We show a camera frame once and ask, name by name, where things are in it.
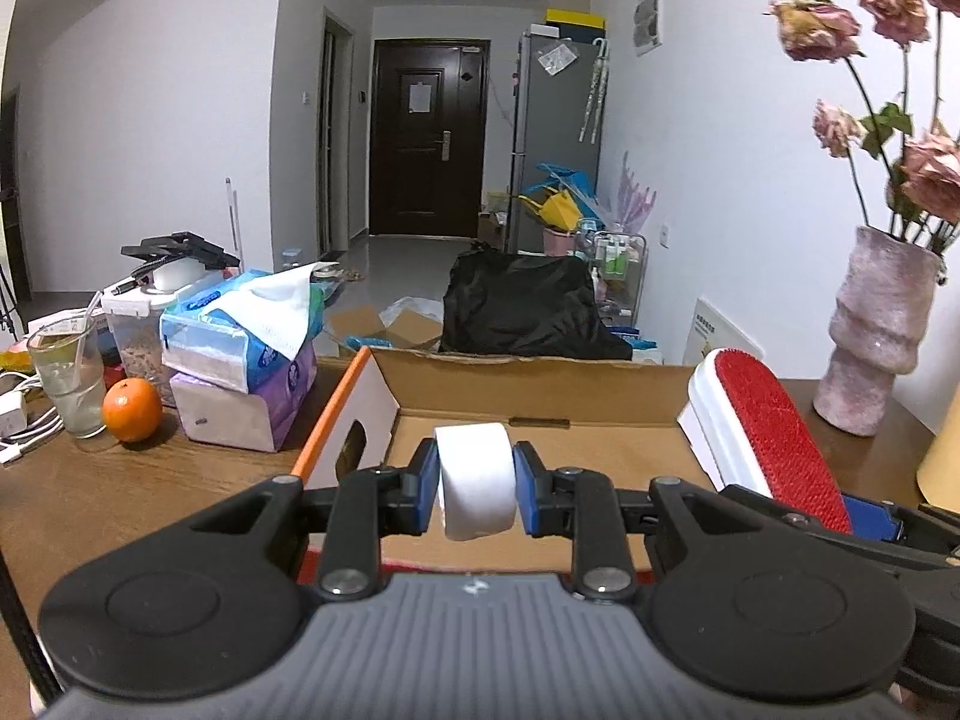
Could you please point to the purple feathery decoration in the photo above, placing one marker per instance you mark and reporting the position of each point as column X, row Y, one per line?
column 634, row 202

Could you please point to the white wall panel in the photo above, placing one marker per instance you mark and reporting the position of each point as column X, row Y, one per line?
column 648, row 19

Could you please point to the pale yellow container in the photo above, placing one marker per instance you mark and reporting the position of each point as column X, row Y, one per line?
column 943, row 469

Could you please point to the blue folded plastic item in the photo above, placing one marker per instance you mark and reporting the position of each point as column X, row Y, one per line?
column 570, row 184

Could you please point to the yellow bag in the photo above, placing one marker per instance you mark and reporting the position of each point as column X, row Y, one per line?
column 559, row 211

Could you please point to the dark wooden entrance door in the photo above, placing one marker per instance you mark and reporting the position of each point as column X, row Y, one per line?
column 427, row 180

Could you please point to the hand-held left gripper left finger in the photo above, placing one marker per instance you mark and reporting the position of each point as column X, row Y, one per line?
column 426, row 484

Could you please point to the white leaning board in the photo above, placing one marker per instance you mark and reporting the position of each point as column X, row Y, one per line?
column 712, row 334

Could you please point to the interior door frame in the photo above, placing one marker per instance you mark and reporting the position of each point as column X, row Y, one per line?
column 337, row 127

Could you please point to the open brown floor carton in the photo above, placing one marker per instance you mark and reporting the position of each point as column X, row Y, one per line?
column 367, row 326

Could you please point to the black device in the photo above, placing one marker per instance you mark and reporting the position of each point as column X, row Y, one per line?
column 180, row 247

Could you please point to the orange fruit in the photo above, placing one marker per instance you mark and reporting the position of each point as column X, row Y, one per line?
column 132, row 411

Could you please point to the dried pink rose bouquet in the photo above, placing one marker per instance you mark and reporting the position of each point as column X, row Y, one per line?
column 814, row 30

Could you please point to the yellow flat box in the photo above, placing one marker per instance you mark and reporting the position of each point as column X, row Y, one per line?
column 576, row 19

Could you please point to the folded white umbrella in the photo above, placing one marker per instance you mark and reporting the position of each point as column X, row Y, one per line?
column 596, row 82

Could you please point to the pink textured vase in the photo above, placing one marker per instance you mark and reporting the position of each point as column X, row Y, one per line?
column 877, row 330

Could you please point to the orange cardboard box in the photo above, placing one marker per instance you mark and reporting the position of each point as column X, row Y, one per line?
column 600, row 397

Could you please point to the clear drinking straw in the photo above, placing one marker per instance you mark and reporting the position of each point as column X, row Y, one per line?
column 88, row 319

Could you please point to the black bag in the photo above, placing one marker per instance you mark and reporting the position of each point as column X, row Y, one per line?
column 525, row 307

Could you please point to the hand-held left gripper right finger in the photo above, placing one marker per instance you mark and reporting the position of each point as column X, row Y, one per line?
column 526, row 487

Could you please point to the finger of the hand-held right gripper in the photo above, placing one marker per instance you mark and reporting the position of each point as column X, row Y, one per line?
column 874, row 517

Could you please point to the clear plastic food container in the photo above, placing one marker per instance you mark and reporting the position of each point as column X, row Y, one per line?
column 139, row 345

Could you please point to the clear glass cup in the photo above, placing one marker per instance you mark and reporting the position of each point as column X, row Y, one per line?
column 69, row 390

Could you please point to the grey refrigerator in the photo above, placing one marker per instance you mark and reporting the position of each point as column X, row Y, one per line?
column 547, row 127

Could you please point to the white paper notice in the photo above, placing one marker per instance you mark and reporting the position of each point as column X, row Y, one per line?
column 421, row 98

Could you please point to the pink bucket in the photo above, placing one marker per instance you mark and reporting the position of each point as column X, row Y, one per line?
column 558, row 241

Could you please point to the purple tissue pack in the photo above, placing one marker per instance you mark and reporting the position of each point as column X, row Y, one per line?
column 225, row 420

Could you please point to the blue tissue pack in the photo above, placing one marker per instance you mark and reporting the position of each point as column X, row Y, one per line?
column 217, row 345

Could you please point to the red white lint brush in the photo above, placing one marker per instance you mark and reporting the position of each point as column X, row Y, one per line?
column 757, row 420

